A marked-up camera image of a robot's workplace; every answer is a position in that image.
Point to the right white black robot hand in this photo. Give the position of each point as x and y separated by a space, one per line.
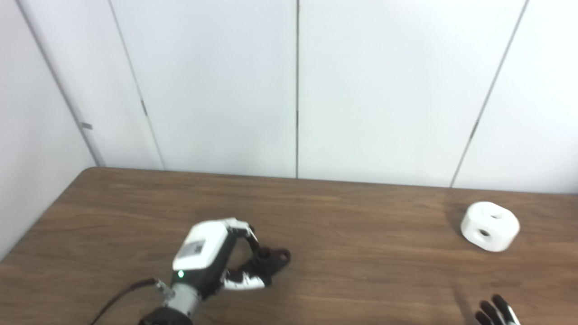
494 313

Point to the black plastic holder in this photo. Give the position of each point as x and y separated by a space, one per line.
271 262

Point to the round white plastic piece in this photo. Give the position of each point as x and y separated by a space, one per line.
490 225

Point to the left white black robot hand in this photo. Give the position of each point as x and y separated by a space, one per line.
203 248

